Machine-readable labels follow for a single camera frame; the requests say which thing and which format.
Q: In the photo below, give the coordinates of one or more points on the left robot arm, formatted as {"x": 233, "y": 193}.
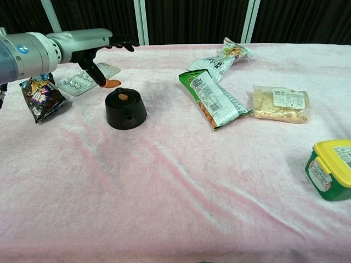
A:
{"x": 24, "y": 54}

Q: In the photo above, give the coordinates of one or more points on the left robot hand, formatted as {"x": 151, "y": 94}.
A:
{"x": 82, "y": 39}

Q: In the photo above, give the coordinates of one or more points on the clear bag of crackers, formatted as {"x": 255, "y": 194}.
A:
{"x": 279, "y": 105}

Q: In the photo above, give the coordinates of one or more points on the white nut snack bag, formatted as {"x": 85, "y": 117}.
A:
{"x": 216, "y": 64}

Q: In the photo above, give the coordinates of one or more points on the white partition post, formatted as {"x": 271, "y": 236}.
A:
{"x": 142, "y": 22}
{"x": 251, "y": 22}
{"x": 52, "y": 15}

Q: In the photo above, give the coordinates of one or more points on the green snack bag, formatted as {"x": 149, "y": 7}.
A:
{"x": 214, "y": 98}

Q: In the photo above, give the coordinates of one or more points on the black teapot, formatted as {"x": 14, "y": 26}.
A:
{"x": 126, "y": 116}

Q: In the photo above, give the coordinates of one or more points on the dark brown snack bag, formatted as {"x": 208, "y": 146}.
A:
{"x": 41, "y": 97}

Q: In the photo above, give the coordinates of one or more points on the yellow lidded box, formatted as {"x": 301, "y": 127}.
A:
{"x": 329, "y": 175}

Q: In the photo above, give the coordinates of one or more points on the black pot lid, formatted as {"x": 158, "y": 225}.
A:
{"x": 129, "y": 98}

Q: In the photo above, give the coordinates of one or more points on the blister pack with card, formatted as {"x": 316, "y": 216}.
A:
{"x": 75, "y": 83}

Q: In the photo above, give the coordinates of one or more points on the pink fleece table cloth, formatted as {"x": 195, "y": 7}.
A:
{"x": 175, "y": 178}

